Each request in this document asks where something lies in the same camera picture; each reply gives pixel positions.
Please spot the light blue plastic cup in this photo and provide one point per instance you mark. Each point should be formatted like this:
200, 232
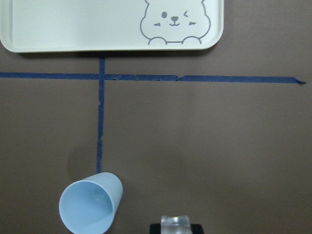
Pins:
89, 206

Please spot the clear ice cube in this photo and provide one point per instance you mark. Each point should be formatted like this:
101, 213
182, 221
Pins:
175, 225

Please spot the white bear serving tray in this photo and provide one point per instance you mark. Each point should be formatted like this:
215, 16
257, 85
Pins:
32, 26

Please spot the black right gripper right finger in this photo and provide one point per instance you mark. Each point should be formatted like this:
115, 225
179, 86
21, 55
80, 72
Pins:
196, 228

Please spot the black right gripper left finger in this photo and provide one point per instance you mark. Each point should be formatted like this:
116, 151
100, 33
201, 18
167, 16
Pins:
155, 228

